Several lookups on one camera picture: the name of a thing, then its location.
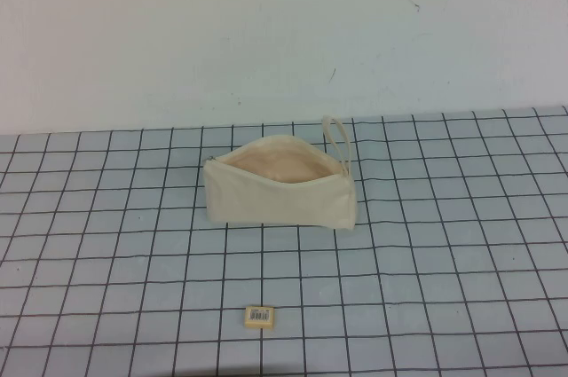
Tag blue grid tablecloth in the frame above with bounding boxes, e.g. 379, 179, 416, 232
0, 104, 568, 377

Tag yellow eraser with barcode label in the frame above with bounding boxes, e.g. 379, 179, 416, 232
244, 305, 273, 326

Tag cream canvas pencil case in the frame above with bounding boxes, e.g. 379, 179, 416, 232
202, 114, 358, 232

